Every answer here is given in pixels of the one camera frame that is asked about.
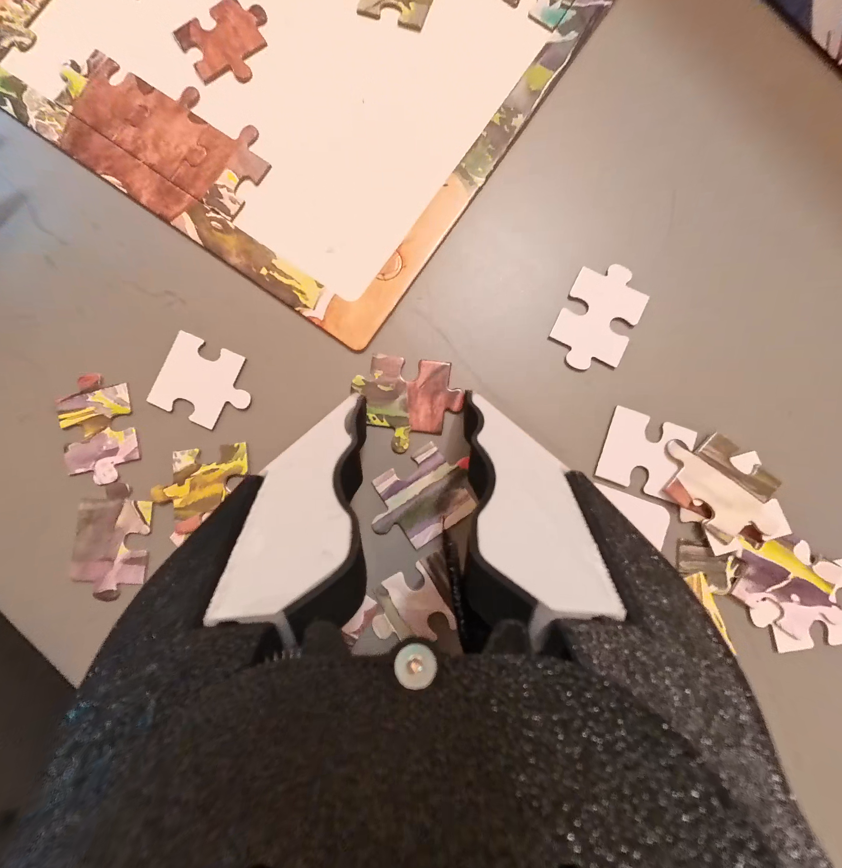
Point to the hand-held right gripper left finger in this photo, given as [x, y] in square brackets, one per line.
[285, 542]

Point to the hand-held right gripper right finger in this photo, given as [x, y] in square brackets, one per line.
[543, 542]

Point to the brown green foliage puzzle piece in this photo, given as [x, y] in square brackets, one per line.
[428, 400]

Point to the pile of puzzle pieces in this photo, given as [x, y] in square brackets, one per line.
[601, 319]

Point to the lion jigsaw puzzle board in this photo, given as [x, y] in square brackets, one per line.
[360, 135]

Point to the grey desk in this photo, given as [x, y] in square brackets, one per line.
[665, 169]

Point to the grey yellow-green puzzle piece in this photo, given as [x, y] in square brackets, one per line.
[394, 10]

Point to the illustrated puzzle box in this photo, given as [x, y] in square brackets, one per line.
[828, 27]

